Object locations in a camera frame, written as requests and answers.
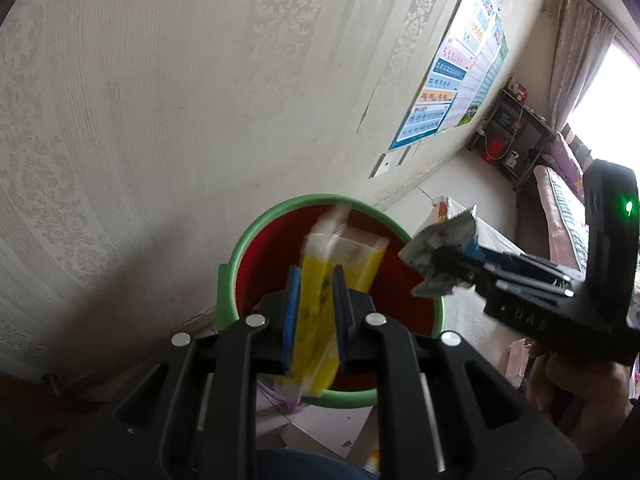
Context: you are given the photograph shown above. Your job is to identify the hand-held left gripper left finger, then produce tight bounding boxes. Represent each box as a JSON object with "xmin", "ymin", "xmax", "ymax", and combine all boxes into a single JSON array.
[{"xmin": 65, "ymin": 266, "xmax": 302, "ymax": 480}]

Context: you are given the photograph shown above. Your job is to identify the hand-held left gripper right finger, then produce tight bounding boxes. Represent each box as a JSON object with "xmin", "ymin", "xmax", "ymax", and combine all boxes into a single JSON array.
[{"xmin": 331, "ymin": 265, "xmax": 583, "ymax": 480}]

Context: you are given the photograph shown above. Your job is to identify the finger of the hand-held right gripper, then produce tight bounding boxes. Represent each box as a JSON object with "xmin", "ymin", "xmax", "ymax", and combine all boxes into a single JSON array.
[
  {"xmin": 462, "ymin": 242, "xmax": 587, "ymax": 281},
  {"xmin": 411, "ymin": 247, "xmax": 575, "ymax": 301}
]

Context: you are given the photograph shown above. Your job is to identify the yellow plastic packet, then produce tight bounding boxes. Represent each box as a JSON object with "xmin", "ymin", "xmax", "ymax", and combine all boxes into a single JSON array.
[{"xmin": 272, "ymin": 202, "xmax": 392, "ymax": 401}]

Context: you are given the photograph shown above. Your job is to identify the paper packet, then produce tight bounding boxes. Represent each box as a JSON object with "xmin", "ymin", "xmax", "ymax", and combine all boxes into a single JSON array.
[{"xmin": 397, "ymin": 205, "xmax": 481, "ymax": 298}]

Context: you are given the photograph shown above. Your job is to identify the red bin with green rim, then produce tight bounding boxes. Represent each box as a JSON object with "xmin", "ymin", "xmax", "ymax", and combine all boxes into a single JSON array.
[{"xmin": 216, "ymin": 194, "xmax": 447, "ymax": 409}]

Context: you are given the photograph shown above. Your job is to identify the person's right hand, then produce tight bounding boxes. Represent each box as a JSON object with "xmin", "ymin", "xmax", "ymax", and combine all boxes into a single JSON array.
[{"xmin": 527, "ymin": 340, "xmax": 635, "ymax": 455}]

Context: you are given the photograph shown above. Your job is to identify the striped mattress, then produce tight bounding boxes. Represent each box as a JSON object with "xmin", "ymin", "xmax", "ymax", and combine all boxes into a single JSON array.
[{"xmin": 532, "ymin": 165, "xmax": 591, "ymax": 273}]

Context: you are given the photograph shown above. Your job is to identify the pink plastic bag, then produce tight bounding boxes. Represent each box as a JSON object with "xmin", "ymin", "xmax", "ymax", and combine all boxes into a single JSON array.
[{"xmin": 505, "ymin": 337, "xmax": 532, "ymax": 387}]

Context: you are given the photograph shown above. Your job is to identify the pink floral quilt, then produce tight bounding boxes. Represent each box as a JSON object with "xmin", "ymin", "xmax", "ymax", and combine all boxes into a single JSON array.
[{"xmin": 542, "ymin": 127, "xmax": 586, "ymax": 196}]

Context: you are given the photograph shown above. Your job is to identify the dark metal shelf rack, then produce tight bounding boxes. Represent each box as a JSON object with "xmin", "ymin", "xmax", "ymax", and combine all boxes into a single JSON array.
[{"xmin": 467, "ymin": 77, "xmax": 558, "ymax": 191}]

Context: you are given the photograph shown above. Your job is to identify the person's blue trousers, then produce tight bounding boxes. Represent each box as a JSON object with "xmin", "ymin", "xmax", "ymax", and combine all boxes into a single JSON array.
[{"xmin": 255, "ymin": 449, "xmax": 377, "ymax": 480}]

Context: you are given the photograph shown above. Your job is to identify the patterned curtain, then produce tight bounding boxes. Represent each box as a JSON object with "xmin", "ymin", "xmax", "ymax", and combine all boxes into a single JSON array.
[{"xmin": 547, "ymin": 0, "xmax": 618, "ymax": 133}]

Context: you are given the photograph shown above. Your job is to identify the dark brown furniture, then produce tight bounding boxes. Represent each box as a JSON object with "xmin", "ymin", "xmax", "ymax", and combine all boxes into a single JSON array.
[{"xmin": 0, "ymin": 357, "xmax": 126, "ymax": 480}]

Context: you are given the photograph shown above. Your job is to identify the white wall switch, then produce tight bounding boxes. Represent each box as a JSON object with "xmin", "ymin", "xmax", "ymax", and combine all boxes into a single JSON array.
[{"xmin": 397, "ymin": 141, "xmax": 422, "ymax": 166}]

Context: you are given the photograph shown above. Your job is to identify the white wall socket with hole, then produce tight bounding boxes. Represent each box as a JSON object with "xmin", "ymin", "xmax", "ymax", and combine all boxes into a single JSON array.
[{"xmin": 370, "ymin": 152, "xmax": 394, "ymax": 179}]

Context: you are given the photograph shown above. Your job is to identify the colourful striped wall poster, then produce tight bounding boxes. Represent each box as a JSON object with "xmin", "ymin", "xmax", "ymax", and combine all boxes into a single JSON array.
[{"xmin": 388, "ymin": 0, "xmax": 501, "ymax": 152}]

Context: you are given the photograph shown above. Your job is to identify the green-edged table wall poster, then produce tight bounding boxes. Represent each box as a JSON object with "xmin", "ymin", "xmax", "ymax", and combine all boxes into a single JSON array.
[{"xmin": 440, "ymin": 0, "xmax": 510, "ymax": 133}]

